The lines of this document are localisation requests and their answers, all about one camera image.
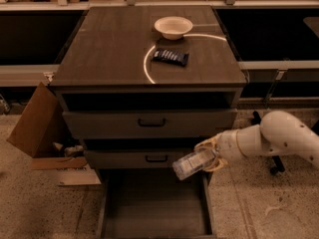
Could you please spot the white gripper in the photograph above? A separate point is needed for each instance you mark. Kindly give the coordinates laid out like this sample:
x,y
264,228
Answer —
x,y
227,144

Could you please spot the clear plastic water bottle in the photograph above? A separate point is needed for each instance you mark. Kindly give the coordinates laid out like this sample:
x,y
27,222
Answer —
x,y
193,162

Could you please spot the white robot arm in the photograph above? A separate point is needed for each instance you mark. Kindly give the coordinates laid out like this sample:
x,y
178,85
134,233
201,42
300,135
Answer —
x,y
279,133

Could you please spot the open bottom drawer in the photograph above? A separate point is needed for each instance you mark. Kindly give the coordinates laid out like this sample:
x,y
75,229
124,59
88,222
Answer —
x,y
154,204

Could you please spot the dark wooden drawer cabinet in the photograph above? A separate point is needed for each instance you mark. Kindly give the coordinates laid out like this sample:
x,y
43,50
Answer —
x,y
110,68

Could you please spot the middle grey drawer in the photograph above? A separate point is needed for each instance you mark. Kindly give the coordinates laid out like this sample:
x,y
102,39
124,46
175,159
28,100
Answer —
x,y
102,159

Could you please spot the grey drawer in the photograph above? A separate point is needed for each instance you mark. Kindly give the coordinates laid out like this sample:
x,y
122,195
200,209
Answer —
x,y
102,159
99,125

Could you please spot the top grey drawer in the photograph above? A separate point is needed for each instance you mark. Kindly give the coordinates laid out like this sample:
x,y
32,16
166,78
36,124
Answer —
x,y
99,125

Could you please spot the black metal floor bar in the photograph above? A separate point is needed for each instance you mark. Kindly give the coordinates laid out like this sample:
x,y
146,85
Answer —
x,y
278,165

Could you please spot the dark snack bar wrapper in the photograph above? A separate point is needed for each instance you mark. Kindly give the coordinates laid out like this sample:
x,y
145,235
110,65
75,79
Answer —
x,y
170,57

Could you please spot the white bowl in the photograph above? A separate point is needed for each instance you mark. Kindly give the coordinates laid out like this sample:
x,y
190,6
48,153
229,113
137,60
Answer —
x,y
173,28

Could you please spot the open cardboard box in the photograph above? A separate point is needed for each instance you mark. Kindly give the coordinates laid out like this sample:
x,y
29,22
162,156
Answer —
x,y
42,134

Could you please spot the black middle drawer handle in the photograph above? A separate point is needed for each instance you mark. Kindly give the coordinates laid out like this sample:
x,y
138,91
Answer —
x,y
156,158

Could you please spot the black drawer handle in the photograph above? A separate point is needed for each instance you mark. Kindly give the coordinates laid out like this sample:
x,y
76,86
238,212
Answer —
x,y
151,122
156,158

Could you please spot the black top drawer handle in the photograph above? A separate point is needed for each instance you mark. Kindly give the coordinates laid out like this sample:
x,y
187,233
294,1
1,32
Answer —
x,y
151,122

